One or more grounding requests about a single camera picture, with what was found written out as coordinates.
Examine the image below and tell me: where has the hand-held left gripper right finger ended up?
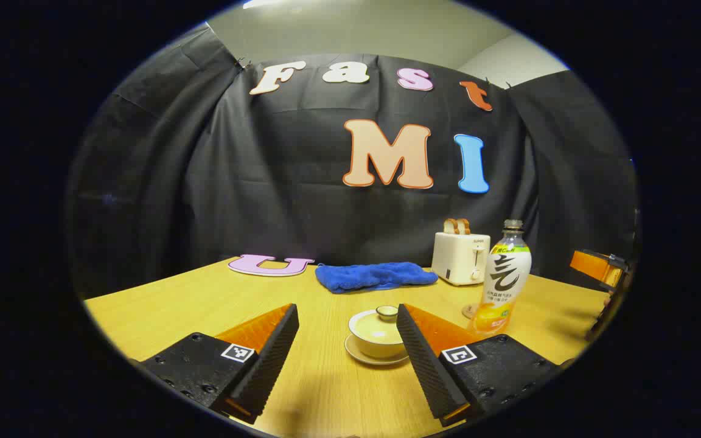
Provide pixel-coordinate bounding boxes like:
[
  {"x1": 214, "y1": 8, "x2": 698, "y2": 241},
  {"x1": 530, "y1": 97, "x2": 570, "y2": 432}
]
[{"x1": 396, "y1": 303, "x2": 564, "y2": 428}]

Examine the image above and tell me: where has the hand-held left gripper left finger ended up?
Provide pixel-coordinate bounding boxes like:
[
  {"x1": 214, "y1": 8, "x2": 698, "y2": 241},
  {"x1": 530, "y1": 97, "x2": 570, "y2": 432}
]
[{"x1": 138, "y1": 303, "x2": 300, "y2": 425}]

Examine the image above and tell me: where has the white teacup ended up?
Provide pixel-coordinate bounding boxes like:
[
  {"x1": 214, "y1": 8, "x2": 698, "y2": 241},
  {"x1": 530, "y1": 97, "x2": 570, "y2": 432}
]
[{"x1": 352, "y1": 336, "x2": 406, "y2": 360}]

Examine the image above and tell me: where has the white teacup lid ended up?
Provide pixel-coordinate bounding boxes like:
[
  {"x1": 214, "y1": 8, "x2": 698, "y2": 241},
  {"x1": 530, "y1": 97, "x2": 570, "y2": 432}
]
[{"x1": 349, "y1": 305, "x2": 403, "y2": 342}]

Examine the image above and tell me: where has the clear water bottle white label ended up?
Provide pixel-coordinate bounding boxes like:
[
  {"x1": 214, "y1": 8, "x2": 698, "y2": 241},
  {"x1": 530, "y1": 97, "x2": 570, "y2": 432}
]
[{"x1": 471, "y1": 219, "x2": 532, "y2": 336}]

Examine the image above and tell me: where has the white saucer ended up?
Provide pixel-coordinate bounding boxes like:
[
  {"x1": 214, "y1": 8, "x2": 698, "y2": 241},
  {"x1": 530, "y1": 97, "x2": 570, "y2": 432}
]
[{"x1": 344, "y1": 333, "x2": 411, "y2": 366}]

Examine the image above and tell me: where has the pink foam cutout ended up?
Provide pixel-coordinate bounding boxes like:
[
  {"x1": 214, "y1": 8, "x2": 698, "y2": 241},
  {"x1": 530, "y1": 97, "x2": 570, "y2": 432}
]
[{"x1": 228, "y1": 254, "x2": 315, "y2": 277}]

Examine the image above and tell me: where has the blue towel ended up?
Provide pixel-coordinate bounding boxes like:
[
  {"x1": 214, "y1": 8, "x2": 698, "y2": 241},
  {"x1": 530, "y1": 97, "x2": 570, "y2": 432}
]
[{"x1": 315, "y1": 262, "x2": 439, "y2": 294}]

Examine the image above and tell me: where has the white toaster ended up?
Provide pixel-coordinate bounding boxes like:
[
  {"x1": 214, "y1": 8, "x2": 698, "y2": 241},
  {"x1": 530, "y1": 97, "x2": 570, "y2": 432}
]
[{"x1": 431, "y1": 231, "x2": 491, "y2": 287}]

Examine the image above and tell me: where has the black backdrop cloth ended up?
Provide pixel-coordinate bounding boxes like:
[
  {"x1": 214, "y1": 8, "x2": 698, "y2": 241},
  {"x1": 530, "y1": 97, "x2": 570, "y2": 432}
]
[{"x1": 66, "y1": 24, "x2": 638, "y2": 299}]

